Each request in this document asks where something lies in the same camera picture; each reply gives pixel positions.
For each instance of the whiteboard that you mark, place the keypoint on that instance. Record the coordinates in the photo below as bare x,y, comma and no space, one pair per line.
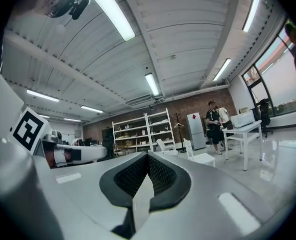
68,138

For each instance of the white appliance box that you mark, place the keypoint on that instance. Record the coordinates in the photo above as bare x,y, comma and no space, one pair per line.
242,120

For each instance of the wooden clothes hanger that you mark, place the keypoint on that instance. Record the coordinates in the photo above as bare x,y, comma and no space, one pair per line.
179,125

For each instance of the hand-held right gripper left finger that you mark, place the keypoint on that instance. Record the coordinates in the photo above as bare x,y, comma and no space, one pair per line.
88,204

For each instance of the white metal shelf unit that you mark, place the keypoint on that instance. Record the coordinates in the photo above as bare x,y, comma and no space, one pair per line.
130,129
160,122

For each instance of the black head camera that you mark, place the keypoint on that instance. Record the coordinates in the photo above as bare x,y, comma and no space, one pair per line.
79,7

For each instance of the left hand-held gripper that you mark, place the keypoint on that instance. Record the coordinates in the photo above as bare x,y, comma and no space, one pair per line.
28,131

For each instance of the ceiling air conditioner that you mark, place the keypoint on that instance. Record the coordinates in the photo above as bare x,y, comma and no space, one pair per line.
140,101

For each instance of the white rectangular table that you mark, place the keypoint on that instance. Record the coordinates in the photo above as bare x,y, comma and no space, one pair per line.
237,131

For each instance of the large window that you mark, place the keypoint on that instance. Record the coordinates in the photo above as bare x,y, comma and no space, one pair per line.
280,84

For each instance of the long ceiling light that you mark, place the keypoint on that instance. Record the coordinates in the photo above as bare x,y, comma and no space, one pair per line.
91,109
112,14
152,84
221,69
43,95
252,9

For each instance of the black coat rack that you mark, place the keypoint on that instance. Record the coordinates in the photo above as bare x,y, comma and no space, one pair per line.
180,131

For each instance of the white office chair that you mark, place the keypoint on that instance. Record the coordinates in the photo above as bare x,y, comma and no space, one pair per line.
164,145

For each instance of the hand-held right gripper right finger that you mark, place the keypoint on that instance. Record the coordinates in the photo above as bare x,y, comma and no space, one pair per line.
207,209

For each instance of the white refrigerator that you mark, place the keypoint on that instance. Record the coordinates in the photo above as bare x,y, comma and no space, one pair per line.
196,131

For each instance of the white wooden chair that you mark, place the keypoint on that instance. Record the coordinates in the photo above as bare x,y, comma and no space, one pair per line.
202,157

